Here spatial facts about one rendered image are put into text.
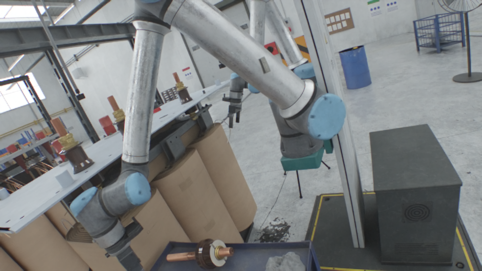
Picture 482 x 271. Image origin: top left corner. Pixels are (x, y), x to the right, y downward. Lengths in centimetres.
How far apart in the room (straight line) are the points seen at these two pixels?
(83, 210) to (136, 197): 15
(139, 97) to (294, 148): 59
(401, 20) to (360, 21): 223
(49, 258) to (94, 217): 198
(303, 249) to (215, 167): 106
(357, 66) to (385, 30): 927
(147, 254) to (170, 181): 41
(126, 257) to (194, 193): 72
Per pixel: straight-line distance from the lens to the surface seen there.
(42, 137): 269
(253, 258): 87
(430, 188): 107
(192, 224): 147
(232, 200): 186
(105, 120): 162
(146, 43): 75
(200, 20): 62
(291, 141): 92
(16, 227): 78
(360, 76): 556
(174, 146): 137
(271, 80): 65
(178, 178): 133
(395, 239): 128
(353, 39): 1429
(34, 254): 268
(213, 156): 168
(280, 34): 147
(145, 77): 75
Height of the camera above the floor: 151
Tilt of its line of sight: 20 degrees down
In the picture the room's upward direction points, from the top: 21 degrees counter-clockwise
